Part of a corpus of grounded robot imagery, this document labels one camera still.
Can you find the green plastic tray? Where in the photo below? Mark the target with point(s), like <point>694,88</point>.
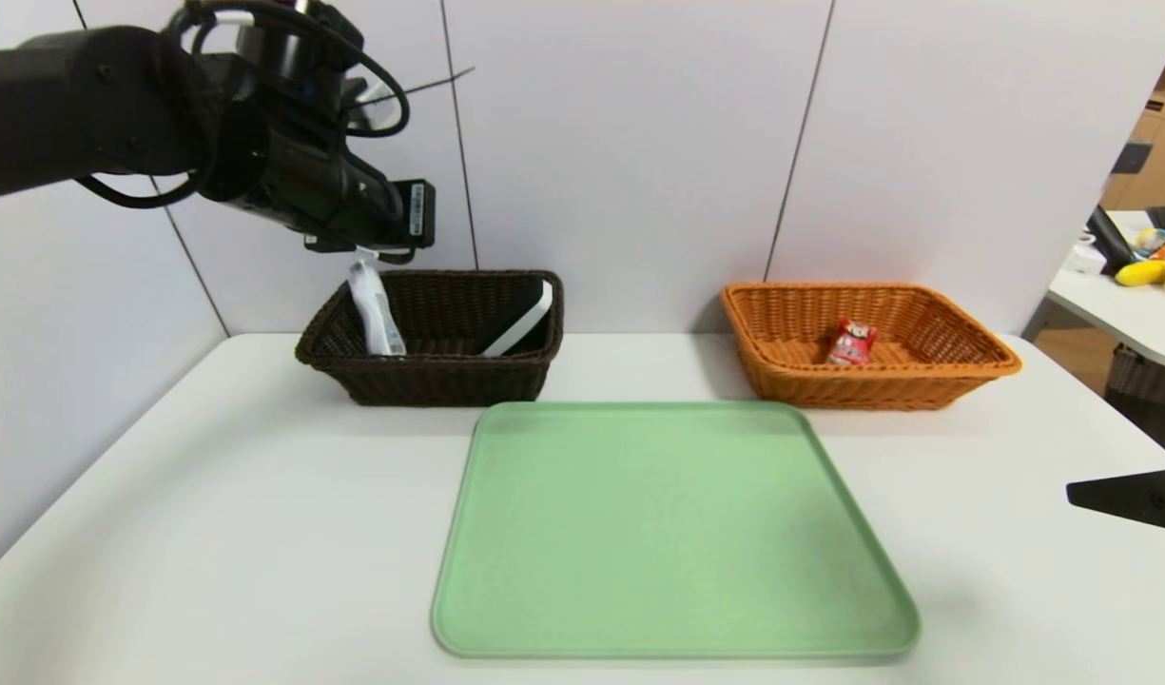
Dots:
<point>658,533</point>

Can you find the white background table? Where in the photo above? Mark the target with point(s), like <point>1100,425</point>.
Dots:
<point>1134,319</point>

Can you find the red snack packet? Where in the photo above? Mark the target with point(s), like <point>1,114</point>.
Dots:
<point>853,344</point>

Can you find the white background cup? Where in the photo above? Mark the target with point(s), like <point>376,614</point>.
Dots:
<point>1083,259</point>

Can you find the grey wicker background basket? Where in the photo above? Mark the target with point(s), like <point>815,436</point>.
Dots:
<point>1148,376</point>

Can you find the black slanted background object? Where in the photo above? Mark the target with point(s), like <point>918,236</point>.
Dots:
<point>1107,243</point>

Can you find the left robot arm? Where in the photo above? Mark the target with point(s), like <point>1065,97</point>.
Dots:
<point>68,105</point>

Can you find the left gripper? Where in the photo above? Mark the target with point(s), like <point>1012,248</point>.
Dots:
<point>416,214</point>

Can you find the dark grey background object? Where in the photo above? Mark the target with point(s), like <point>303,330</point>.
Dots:
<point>1128,159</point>

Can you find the orange wicker basket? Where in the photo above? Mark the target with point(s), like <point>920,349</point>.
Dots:
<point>924,381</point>

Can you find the yellow toy banana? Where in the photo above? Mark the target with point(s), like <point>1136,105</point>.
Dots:
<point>1138,275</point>

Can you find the dark brown wicker basket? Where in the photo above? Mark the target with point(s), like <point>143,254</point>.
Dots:
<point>439,381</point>

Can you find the white plastic bottle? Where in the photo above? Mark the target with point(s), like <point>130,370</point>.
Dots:
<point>378,319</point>

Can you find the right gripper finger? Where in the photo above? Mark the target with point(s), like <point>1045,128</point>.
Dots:
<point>1143,499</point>

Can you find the black and white eraser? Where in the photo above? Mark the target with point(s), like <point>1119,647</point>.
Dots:
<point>525,319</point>

